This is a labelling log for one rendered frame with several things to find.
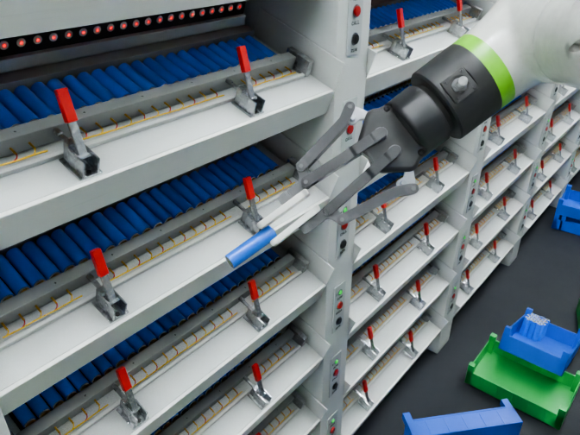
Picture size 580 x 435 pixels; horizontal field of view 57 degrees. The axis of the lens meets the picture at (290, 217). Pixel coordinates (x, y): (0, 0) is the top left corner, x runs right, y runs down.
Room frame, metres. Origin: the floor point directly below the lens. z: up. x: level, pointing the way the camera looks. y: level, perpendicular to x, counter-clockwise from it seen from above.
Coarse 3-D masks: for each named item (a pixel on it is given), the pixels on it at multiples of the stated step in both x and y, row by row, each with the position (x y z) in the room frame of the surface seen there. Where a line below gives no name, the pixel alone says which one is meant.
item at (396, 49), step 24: (384, 0) 1.28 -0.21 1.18; (408, 0) 1.36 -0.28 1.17; (432, 0) 1.40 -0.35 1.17; (456, 0) 1.48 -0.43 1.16; (480, 0) 1.44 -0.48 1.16; (384, 24) 1.16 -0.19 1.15; (408, 24) 1.18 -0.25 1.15; (432, 24) 1.27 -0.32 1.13; (456, 24) 1.28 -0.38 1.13; (384, 48) 1.07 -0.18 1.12; (408, 48) 1.08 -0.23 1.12; (432, 48) 1.16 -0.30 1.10; (384, 72) 0.99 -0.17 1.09; (408, 72) 1.09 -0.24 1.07
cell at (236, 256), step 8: (264, 232) 0.53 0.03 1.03; (272, 232) 0.53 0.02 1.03; (248, 240) 0.53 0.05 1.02; (256, 240) 0.52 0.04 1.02; (264, 240) 0.53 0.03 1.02; (240, 248) 0.51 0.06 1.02; (248, 248) 0.52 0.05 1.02; (256, 248) 0.52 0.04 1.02; (232, 256) 0.50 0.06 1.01; (240, 256) 0.51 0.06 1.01; (248, 256) 0.51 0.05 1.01; (232, 264) 0.50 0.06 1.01
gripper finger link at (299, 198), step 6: (300, 192) 0.54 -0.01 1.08; (306, 192) 0.54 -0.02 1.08; (294, 198) 0.54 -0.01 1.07; (300, 198) 0.54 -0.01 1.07; (288, 204) 0.54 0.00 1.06; (294, 204) 0.54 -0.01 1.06; (276, 210) 0.53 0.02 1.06; (282, 210) 0.53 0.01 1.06; (288, 210) 0.55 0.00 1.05; (270, 216) 0.53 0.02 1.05; (276, 216) 0.53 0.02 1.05; (264, 222) 0.53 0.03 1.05; (270, 222) 0.53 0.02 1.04
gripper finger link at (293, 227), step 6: (312, 210) 0.53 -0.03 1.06; (318, 210) 0.53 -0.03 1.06; (306, 216) 0.53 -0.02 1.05; (312, 216) 0.53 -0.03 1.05; (294, 222) 0.53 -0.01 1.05; (300, 222) 0.52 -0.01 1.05; (288, 228) 0.52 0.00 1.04; (294, 228) 0.52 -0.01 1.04; (282, 234) 0.52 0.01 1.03; (288, 234) 0.52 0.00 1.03; (276, 240) 0.52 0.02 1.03; (282, 240) 0.53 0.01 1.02
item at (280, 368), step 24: (288, 336) 0.88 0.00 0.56; (312, 336) 0.89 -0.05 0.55; (264, 360) 0.82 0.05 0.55; (288, 360) 0.85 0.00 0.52; (312, 360) 0.86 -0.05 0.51; (216, 384) 0.75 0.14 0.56; (240, 384) 0.77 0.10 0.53; (264, 384) 0.78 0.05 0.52; (288, 384) 0.79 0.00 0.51; (192, 408) 0.68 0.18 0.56; (216, 408) 0.71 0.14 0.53; (240, 408) 0.72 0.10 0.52; (264, 408) 0.73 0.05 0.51; (168, 432) 0.63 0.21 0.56; (192, 432) 0.65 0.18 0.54; (216, 432) 0.67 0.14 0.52; (240, 432) 0.67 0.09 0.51
